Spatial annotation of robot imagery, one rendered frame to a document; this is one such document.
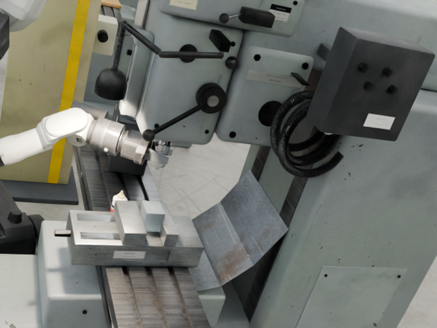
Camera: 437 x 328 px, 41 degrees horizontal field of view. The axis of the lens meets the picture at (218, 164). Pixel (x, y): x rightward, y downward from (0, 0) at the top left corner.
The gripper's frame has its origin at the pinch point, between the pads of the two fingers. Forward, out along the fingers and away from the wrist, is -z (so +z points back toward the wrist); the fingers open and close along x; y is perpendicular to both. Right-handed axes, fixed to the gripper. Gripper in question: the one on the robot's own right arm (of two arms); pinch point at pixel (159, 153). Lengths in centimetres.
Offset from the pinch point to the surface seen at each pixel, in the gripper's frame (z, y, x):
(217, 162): -19, 123, 255
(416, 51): -47, -49, -19
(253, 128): -21.3, -16.2, -3.3
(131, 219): 1.6, 16.4, -9.7
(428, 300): -165, 122, 158
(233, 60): -11.6, -32.7, -8.4
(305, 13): -24, -46, -1
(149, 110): 3.8, -16.0, -11.7
